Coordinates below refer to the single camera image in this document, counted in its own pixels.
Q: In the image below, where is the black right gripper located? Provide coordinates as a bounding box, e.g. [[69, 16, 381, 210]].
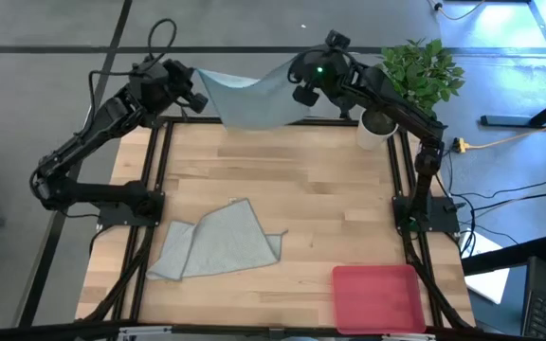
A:
[[287, 29, 353, 94]]

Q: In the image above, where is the light blue microfiber towel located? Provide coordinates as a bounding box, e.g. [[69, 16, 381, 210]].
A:
[[195, 59, 312, 133]]

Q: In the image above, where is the grey waffle microfiber towel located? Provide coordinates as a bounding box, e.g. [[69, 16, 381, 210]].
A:
[[145, 197, 289, 282]]

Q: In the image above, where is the red plastic basket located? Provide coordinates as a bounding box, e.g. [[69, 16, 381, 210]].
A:
[[331, 263, 428, 335]]

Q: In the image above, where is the white plant pot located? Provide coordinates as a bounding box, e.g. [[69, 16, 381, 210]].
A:
[[355, 104, 400, 153]]

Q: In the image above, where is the green leafy plant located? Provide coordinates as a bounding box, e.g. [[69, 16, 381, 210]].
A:
[[374, 37, 467, 119]]

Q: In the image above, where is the black desk leg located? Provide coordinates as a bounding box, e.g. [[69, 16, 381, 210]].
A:
[[480, 87, 546, 129]]

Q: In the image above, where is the black desk bar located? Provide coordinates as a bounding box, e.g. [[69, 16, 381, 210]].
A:
[[461, 235, 546, 277]]

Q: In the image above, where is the white sheet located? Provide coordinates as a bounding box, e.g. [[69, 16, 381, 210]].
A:
[[459, 228, 512, 306]]

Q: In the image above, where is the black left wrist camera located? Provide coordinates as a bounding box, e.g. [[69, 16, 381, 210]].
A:
[[185, 91, 209, 116]]

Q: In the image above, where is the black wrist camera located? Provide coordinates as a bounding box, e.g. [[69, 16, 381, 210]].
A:
[[292, 84, 321, 108], [185, 91, 209, 116]]

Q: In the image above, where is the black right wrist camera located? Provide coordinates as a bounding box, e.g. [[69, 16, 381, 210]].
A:
[[292, 84, 321, 108]]

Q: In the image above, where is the black aluminium table frame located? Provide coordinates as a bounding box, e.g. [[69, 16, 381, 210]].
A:
[[74, 115, 478, 332]]

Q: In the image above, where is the tan floor cable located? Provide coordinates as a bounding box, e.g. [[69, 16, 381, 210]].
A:
[[427, 0, 487, 22]]

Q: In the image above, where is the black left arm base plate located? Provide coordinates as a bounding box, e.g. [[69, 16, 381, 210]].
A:
[[96, 188, 166, 228]]

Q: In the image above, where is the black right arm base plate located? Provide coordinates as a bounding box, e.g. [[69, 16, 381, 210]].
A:
[[391, 194, 462, 234]]

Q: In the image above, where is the black cable bundle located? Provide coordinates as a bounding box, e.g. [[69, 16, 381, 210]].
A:
[[401, 230, 474, 331], [82, 225, 156, 324]]

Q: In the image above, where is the yellow floor cable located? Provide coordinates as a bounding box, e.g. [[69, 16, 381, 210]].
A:
[[466, 123, 546, 151]]

